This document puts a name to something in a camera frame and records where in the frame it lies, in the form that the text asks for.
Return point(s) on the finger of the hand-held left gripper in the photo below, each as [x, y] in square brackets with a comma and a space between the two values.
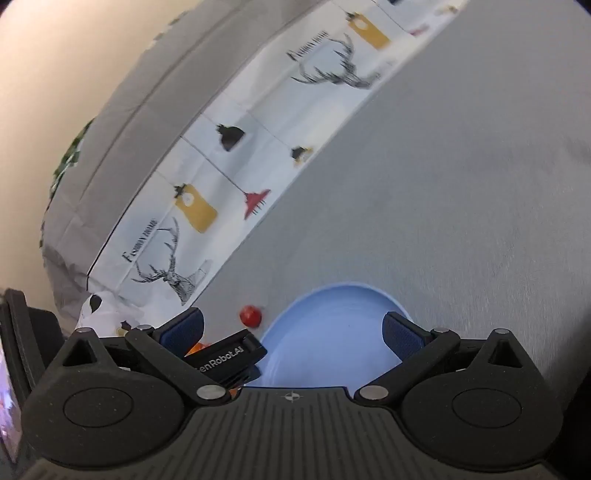
[231, 357]

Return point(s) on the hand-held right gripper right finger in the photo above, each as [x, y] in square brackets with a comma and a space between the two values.
[404, 337]

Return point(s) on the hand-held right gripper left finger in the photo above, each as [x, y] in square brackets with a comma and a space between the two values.
[180, 332]

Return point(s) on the light blue plate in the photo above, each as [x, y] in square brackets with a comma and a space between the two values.
[323, 332]

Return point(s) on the small red fruit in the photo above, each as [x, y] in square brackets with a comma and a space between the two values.
[250, 316]

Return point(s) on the grey sofa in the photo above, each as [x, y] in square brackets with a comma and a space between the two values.
[438, 184]

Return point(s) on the green leaf print cloth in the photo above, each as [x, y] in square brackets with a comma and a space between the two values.
[69, 157]

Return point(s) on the deer print white cushion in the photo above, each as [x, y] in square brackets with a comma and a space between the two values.
[277, 106]

